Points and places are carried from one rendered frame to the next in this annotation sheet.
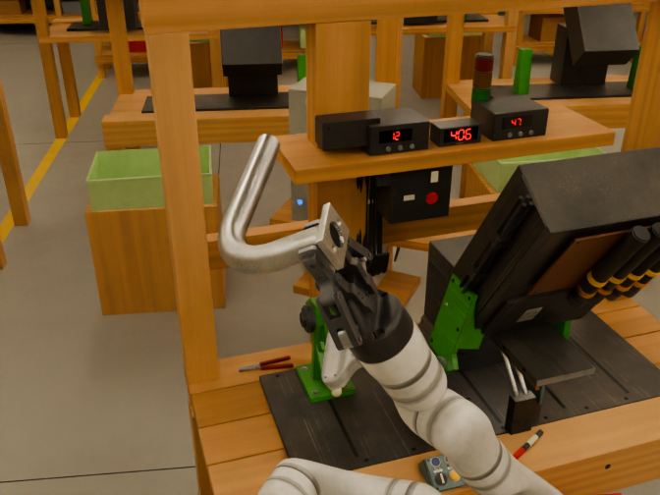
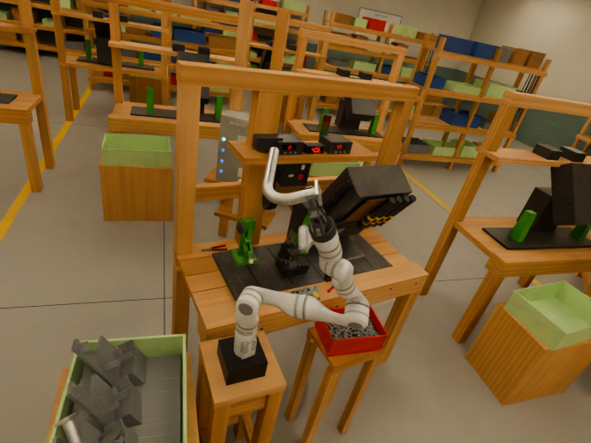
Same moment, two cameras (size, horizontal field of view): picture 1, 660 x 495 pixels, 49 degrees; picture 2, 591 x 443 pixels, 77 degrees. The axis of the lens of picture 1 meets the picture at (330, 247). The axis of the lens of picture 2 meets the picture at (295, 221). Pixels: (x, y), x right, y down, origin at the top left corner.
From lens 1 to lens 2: 34 cm
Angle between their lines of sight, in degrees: 15
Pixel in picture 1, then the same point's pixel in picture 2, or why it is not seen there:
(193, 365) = (180, 246)
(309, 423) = (238, 275)
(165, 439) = (144, 285)
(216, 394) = (192, 260)
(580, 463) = not seen: hidden behind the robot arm
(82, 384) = (96, 256)
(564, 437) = not seen: hidden behind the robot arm
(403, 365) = (331, 243)
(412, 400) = (331, 257)
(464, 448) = (345, 277)
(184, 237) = (185, 185)
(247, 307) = not seen: hidden behind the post
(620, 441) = (369, 286)
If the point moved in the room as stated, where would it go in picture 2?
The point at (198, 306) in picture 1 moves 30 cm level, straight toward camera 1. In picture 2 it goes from (187, 218) to (196, 250)
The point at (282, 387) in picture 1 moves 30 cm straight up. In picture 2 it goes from (223, 258) to (229, 215)
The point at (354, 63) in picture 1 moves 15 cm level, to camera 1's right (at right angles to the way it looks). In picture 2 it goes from (273, 111) to (301, 115)
